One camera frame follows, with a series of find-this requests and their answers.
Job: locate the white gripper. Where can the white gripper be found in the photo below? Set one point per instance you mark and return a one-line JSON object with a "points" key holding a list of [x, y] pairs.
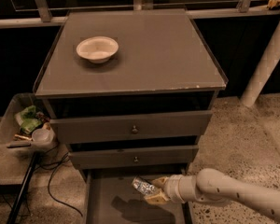
{"points": [[172, 188]]}

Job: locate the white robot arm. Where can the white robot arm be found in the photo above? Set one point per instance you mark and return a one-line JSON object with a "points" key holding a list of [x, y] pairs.
{"points": [[212, 186]]}

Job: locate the grey middle drawer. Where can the grey middle drawer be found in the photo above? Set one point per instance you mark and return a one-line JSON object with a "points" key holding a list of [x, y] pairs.
{"points": [[116, 158]]}

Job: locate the grey open bottom drawer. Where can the grey open bottom drawer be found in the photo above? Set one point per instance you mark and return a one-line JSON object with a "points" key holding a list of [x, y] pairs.
{"points": [[111, 198]]}

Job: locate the brass top drawer knob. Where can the brass top drawer knob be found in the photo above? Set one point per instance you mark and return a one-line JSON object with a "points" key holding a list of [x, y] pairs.
{"points": [[135, 129]]}

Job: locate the grey top drawer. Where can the grey top drawer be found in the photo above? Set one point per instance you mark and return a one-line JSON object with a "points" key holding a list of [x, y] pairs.
{"points": [[119, 128]]}

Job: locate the grey drawer cabinet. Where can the grey drawer cabinet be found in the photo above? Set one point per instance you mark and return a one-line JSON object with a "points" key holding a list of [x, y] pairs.
{"points": [[163, 65]]}

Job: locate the clear plastic cup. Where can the clear plastic cup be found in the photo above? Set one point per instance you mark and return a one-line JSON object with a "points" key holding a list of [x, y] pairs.
{"points": [[40, 135]]}

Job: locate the green snack bag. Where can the green snack bag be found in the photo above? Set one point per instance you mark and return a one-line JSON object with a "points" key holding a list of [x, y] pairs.
{"points": [[27, 119]]}

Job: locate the black metal stand leg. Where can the black metal stand leg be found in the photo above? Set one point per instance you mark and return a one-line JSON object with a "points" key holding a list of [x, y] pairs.
{"points": [[24, 187]]}

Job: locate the clear plastic bin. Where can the clear plastic bin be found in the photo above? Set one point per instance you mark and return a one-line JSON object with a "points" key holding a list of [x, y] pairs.
{"points": [[13, 139]]}

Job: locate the white paper bowl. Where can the white paper bowl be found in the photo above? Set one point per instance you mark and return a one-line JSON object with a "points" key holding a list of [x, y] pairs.
{"points": [[98, 49]]}

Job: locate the white diagonal pole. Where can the white diagonal pole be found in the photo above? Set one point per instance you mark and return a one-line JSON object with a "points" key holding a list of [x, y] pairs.
{"points": [[268, 61]]}

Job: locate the metal window railing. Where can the metal window railing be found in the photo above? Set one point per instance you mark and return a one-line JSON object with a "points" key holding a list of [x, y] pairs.
{"points": [[115, 3]]}

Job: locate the small yellow object on ledge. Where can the small yellow object on ledge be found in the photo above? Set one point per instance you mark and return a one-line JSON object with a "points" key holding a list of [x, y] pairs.
{"points": [[273, 4]]}

